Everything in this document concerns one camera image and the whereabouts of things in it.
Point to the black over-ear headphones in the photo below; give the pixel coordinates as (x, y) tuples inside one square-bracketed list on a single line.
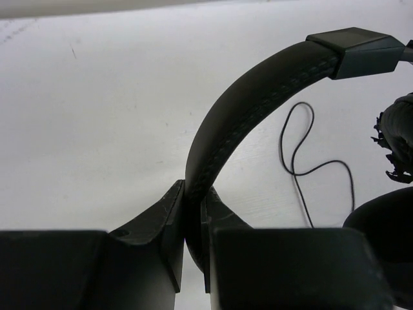
[(386, 221)]

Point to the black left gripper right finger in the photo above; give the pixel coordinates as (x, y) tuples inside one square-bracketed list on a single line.
[(247, 268)]

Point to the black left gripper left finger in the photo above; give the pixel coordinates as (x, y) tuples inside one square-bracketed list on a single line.
[(136, 266)]

